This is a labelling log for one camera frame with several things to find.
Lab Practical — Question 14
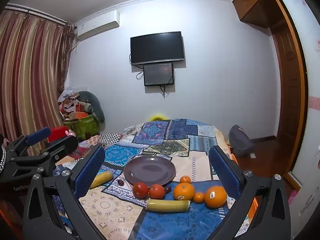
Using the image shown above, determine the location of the tan book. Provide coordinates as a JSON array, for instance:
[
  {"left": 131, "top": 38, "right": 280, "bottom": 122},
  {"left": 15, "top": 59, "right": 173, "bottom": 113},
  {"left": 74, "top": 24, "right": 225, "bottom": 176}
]
[{"left": 55, "top": 155, "right": 75, "bottom": 166}]

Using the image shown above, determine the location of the white wardrobe sliding door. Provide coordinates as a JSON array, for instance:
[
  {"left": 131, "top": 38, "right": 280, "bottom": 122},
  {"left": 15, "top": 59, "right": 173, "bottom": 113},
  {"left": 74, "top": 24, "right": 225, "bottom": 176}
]
[{"left": 274, "top": 0, "right": 320, "bottom": 233}]

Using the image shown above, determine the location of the black wall television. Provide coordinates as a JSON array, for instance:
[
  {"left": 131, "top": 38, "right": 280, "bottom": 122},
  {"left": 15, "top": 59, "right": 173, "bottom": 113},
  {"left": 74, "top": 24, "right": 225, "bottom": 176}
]
[{"left": 130, "top": 31, "right": 185, "bottom": 66}]

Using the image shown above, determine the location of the pile of clutter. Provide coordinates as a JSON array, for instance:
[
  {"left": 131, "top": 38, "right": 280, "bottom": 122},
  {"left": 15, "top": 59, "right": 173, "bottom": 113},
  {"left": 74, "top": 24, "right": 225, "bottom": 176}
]
[{"left": 58, "top": 87, "right": 94, "bottom": 120}]

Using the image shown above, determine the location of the brown round plate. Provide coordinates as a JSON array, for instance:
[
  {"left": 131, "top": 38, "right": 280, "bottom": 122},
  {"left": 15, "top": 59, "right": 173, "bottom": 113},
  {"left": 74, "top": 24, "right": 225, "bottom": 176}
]
[{"left": 123, "top": 155, "right": 176, "bottom": 187}]

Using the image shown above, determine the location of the green patterned box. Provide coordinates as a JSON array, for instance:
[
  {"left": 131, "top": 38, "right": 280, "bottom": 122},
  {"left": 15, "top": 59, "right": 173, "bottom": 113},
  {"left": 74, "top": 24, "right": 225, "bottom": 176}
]
[{"left": 64, "top": 115, "right": 100, "bottom": 141}]

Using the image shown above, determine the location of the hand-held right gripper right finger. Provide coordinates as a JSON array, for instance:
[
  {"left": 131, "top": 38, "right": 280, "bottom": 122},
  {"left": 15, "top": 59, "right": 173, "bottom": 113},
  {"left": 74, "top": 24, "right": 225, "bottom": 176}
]
[{"left": 209, "top": 145, "right": 292, "bottom": 240}]

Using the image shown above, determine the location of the dark green cushion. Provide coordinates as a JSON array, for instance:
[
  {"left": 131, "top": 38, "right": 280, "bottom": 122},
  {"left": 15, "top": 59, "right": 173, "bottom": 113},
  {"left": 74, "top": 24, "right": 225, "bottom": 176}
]
[{"left": 77, "top": 91, "right": 106, "bottom": 123}]

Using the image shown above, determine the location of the white air conditioner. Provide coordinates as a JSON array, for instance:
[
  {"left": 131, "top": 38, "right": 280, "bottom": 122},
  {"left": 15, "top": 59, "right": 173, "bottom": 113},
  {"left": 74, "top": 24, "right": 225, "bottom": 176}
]
[{"left": 75, "top": 10, "right": 120, "bottom": 42}]

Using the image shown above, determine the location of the grey backpack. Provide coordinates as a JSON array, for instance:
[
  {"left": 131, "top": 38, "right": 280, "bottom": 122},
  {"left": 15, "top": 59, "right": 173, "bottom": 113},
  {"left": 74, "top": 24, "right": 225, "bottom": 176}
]
[{"left": 229, "top": 124, "right": 256, "bottom": 157}]

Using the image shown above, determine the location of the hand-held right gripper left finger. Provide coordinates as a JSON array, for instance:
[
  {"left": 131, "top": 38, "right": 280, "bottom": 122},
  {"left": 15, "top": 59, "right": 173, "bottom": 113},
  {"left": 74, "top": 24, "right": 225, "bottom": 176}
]
[{"left": 22, "top": 145, "right": 107, "bottom": 240}]

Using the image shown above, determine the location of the large orange with sticker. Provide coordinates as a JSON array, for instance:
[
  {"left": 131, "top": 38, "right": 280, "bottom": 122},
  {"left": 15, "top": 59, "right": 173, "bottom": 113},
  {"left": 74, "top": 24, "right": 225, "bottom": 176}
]
[{"left": 204, "top": 185, "right": 228, "bottom": 208}]

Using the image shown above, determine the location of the brown wooden door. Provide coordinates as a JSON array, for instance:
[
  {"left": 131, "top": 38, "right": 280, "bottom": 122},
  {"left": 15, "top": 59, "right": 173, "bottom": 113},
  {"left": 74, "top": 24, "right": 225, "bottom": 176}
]
[{"left": 269, "top": 0, "right": 308, "bottom": 189}]

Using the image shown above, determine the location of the wooden overhead cabinet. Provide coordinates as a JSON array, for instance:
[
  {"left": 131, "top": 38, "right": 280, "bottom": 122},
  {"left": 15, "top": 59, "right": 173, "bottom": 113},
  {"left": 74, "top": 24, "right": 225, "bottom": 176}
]
[{"left": 232, "top": 0, "right": 275, "bottom": 29}]

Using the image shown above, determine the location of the yellow plastic object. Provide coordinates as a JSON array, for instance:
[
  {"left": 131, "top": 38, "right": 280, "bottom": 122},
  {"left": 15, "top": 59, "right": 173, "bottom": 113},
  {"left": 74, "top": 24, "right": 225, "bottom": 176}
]
[{"left": 147, "top": 114, "right": 168, "bottom": 122}]

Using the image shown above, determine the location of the orange cardboard box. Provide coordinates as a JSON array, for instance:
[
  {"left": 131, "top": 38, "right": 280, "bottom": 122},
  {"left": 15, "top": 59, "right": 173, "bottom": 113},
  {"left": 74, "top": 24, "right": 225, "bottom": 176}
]
[{"left": 69, "top": 111, "right": 89, "bottom": 121}]

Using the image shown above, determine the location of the red tomato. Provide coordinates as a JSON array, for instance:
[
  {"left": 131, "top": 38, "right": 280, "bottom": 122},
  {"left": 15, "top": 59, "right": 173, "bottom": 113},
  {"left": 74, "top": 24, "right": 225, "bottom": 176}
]
[
  {"left": 132, "top": 182, "right": 149, "bottom": 198},
  {"left": 149, "top": 184, "right": 166, "bottom": 199}
]

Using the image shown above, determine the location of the striped brown curtain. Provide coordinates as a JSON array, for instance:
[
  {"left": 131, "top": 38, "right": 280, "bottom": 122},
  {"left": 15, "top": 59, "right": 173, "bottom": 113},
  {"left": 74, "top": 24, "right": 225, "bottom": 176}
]
[{"left": 0, "top": 7, "right": 75, "bottom": 157}]

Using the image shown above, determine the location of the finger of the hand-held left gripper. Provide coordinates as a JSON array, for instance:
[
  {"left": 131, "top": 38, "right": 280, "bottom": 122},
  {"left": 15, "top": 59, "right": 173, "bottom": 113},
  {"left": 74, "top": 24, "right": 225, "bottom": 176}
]
[
  {"left": 5, "top": 127, "right": 52, "bottom": 157},
  {"left": 12, "top": 136, "right": 79, "bottom": 175}
]

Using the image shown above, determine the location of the small black wall monitor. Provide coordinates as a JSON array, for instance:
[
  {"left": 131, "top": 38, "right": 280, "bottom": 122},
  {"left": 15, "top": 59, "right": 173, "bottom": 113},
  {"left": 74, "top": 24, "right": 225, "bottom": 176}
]
[{"left": 143, "top": 63, "right": 175, "bottom": 87}]

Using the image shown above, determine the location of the patchwork blanket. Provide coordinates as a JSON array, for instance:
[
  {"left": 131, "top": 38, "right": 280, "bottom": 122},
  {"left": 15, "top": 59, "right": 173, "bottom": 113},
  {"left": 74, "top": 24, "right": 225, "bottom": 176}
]
[{"left": 52, "top": 119, "right": 258, "bottom": 240}]

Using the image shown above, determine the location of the curtain rail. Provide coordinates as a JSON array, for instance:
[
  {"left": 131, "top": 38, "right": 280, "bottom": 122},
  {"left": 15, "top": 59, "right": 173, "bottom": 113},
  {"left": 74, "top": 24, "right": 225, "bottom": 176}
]
[{"left": 4, "top": 3, "right": 75, "bottom": 28}]

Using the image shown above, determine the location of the red box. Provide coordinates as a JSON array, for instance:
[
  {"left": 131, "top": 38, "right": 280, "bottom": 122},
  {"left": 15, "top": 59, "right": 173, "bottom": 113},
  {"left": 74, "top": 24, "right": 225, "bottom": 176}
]
[{"left": 47, "top": 126, "right": 69, "bottom": 143}]

